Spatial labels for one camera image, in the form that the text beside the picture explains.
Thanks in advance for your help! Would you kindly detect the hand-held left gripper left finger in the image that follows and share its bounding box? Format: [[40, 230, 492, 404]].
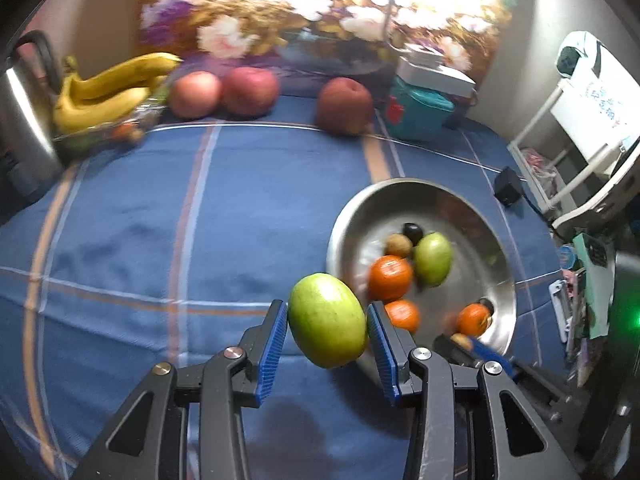
[[72, 300, 290, 480]]

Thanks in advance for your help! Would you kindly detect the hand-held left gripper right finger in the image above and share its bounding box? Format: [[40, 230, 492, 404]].
[[366, 301, 583, 480]]

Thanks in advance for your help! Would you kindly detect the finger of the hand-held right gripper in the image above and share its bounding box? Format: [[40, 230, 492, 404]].
[[472, 342, 571, 423], [432, 334, 478, 368]]

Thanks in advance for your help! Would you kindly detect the small green mango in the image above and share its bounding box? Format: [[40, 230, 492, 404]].
[[413, 232, 454, 287]]

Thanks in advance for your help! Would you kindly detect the white clip holder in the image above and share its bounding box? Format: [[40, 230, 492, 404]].
[[548, 279, 572, 345]]

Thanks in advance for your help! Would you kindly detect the teal cardboard box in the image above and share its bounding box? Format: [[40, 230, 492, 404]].
[[572, 231, 619, 342]]

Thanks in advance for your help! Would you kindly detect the blue plaid tablecloth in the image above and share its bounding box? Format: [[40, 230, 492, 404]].
[[0, 95, 571, 480]]

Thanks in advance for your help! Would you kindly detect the black power adapter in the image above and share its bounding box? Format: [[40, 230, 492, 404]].
[[493, 166, 524, 207]]

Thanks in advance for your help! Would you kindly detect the pink plastic bag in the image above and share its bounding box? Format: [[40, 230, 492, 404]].
[[519, 149, 557, 197]]

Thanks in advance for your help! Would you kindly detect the white rack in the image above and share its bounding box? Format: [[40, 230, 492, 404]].
[[507, 82, 640, 228]]

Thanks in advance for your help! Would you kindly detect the teal plastic box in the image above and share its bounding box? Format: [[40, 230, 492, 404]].
[[386, 76, 457, 142]]

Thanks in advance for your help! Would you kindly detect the dark red apple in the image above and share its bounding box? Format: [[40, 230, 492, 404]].
[[315, 77, 375, 136]]

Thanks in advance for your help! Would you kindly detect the white printed paper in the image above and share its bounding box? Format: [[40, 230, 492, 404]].
[[550, 42, 640, 153]]

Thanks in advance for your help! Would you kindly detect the pink apple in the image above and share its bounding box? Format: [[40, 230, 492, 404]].
[[167, 71, 224, 120]]

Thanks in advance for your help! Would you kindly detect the clear plastic fruit container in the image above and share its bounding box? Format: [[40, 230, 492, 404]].
[[52, 91, 169, 161]]

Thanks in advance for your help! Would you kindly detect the stainless steel kettle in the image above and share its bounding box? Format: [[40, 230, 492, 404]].
[[0, 30, 65, 183]]

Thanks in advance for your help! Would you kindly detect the white lamp neck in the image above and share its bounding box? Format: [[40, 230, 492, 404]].
[[381, 0, 407, 53]]

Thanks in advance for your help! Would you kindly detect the black cable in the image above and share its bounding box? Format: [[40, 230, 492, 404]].
[[520, 194, 557, 228]]

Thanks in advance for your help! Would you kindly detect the floral wall poster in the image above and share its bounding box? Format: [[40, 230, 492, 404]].
[[137, 0, 527, 97]]

